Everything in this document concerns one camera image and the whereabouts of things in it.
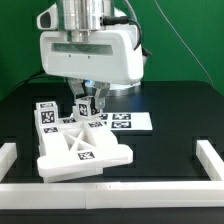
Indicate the white left fence wall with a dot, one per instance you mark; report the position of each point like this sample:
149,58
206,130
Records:
8,155

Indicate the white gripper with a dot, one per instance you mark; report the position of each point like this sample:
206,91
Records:
109,56

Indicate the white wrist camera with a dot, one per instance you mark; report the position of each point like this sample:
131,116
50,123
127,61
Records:
48,20

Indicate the white fence wall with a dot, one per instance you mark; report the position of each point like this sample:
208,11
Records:
210,160
112,195
8,155

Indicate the white chair back frame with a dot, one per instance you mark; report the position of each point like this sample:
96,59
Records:
108,152

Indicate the white right fence wall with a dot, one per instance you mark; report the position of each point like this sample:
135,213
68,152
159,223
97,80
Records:
210,160

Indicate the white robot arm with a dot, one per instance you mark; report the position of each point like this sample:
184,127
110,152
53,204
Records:
78,18

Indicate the white tagged cube nut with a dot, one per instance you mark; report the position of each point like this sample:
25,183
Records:
47,113
85,107

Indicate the white front fence wall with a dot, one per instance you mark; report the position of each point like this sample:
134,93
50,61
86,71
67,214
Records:
112,195

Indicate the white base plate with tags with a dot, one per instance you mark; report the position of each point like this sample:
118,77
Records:
127,121

